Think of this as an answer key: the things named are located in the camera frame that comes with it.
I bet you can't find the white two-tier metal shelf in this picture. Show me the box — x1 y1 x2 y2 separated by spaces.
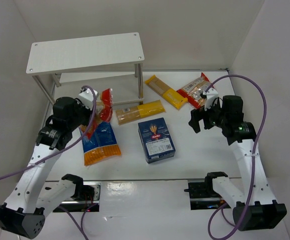
26 32 145 105

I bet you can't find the blue Barilla pasta box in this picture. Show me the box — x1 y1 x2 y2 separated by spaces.
138 117 176 164

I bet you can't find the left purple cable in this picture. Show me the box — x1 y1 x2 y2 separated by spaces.
0 85 98 240

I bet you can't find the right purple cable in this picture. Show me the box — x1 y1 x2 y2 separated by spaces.
204 74 268 240

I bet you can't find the purple cable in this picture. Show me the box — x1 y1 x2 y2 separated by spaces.
0 85 98 240
204 74 268 240

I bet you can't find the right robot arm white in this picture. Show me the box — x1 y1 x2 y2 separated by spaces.
189 91 287 231

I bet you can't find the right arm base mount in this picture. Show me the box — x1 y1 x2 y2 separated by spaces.
184 179 225 211

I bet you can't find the yellow spaghetti bag near shelf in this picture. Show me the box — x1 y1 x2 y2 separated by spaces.
115 100 165 125

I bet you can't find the red fusilli bag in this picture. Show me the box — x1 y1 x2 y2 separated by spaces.
86 88 113 139
176 72 211 109

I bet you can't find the yellow spaghetti bag far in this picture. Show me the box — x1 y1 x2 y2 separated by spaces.
145 75 188 110

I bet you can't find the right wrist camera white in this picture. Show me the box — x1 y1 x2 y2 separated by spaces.
200 87 219 111

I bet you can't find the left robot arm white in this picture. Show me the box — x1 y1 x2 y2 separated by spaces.
0 96 97 240

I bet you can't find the blue orange pasta bag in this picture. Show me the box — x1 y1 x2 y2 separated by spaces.
82 121 122 166

